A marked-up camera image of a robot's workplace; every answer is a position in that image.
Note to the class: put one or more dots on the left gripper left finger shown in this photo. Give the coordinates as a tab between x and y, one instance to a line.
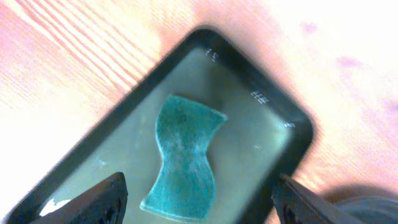
104	203

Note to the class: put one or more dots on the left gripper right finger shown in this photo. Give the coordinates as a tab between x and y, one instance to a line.
295	204

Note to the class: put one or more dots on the green yellow scrub sponge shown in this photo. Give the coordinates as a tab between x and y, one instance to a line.
185	186

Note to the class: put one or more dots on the black round serving tray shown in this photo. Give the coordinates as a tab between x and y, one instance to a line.
373	210

